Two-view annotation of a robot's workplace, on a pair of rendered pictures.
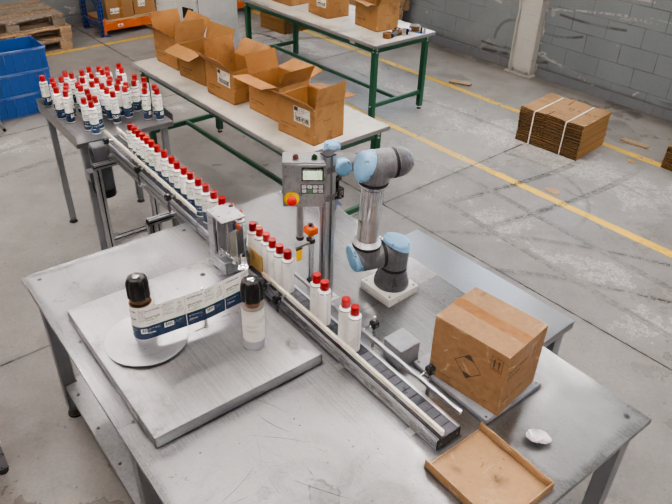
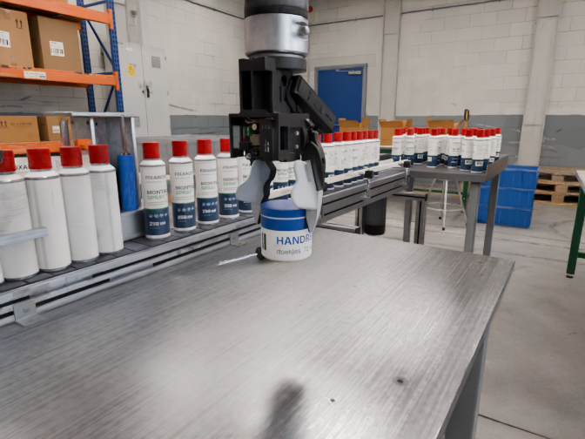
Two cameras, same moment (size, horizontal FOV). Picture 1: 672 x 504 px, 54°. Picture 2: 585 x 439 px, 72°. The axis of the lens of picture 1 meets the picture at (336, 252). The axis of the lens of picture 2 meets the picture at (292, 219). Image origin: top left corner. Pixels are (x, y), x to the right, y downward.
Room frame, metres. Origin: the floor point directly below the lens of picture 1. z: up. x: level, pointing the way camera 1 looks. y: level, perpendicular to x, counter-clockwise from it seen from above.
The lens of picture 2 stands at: (2.52, -0.47, 1.13)
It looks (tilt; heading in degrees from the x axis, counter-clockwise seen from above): 14 degrees down; 73
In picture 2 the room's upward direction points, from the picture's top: straight up
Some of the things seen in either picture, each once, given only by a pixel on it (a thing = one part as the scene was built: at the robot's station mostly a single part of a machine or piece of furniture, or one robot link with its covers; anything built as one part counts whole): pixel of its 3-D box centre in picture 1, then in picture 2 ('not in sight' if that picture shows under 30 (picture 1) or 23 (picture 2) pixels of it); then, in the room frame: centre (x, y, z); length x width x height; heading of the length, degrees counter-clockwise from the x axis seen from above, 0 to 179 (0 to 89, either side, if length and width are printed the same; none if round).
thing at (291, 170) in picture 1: (304, 179); not in sight; (2.24, 0.13, 1.38); 0.17 x 0.10 x 0.19; 94
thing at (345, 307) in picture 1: (345, 319); not in sight; (1.90, -0.04, 0.98); 0.05 x 0.05 x 0.20
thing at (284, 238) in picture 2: not in sight; (286, 229); (2.67, 0.05, 0.98); 0.07 x 0.07 x 0.07
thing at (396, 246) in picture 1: (394, 250); not in sight; (2.29, -0.24, 1.04); 0.13 x 0.12 x 0.14; 112
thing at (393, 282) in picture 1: (392, 272); not in sight; (2.29, -0.24, 0.92); 0.15 x 0.15 x 0.10
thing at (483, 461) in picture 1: (488, 474); not in sight; (1.33, -0.50, 0.85); 0.30 x 0.26 x 0.04; 39
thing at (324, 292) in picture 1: (324, 302); not in sight; (2.00, 0.04, 0.98); 0.05 x 0.05 x 0.20
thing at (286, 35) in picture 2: not in sight; (279, 42); (2.65, 0.03, 1.22); 0.08 x 0.08 x 0.05
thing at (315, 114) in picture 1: (312, 104); not in sight; (4.04, 0.18, 0.97); 0.51 x 0.39 x 0.37; 137
